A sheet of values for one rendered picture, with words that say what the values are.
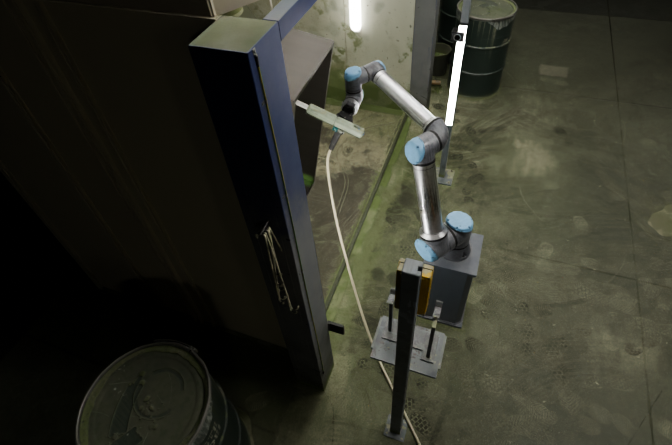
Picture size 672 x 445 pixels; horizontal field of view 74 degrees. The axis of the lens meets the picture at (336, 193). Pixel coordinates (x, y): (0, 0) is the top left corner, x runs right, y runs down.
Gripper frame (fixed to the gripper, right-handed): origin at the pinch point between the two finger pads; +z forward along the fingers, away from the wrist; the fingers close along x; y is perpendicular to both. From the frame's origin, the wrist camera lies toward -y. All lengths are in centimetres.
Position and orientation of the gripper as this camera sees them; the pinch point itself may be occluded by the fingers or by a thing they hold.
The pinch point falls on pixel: (339, 129)
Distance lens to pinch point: 229.1
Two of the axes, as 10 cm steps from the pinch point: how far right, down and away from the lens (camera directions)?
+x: -9.0, -4.2, -0.4
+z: -2.9, 6.9, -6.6
